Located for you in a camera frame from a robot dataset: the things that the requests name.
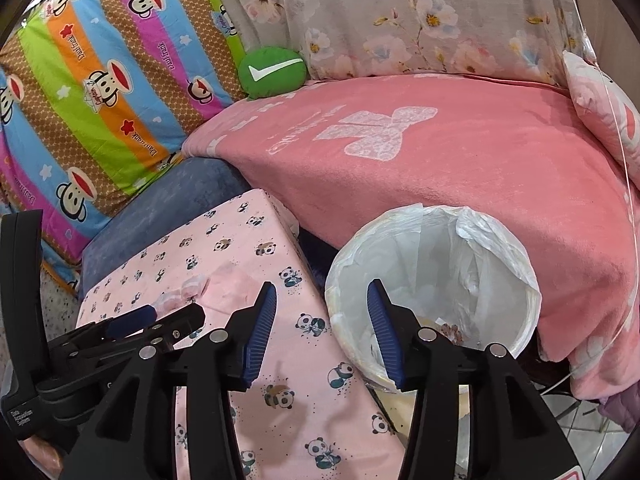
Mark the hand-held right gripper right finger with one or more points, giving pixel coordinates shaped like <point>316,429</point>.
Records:
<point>385,340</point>

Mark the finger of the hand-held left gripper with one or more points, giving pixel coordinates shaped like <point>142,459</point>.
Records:
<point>131,321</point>
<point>182,321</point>

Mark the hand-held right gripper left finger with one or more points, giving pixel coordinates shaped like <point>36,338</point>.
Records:
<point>257,340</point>

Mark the cream trash bin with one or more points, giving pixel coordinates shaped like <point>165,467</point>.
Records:
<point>440,410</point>

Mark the white plastic bin liner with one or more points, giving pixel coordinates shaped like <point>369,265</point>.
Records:
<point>440,260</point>

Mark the pink panda print sheet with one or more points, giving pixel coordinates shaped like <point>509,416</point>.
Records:
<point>300,410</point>

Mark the blue cushion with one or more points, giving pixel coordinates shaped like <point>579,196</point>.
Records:
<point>150,210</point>

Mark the pink blanket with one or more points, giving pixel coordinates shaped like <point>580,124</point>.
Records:
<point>450,160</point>

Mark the colourful striped monkey pillow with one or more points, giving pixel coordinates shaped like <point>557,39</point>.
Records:
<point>100,85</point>

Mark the purple cloth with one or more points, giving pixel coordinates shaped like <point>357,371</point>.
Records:
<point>617,412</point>

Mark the green check mark pillow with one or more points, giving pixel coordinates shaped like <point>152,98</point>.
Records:
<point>270,72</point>

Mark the pink floral pillow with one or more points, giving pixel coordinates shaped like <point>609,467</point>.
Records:
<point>605,105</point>

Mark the grey floral quilt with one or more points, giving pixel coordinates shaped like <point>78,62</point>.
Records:
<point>400,10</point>

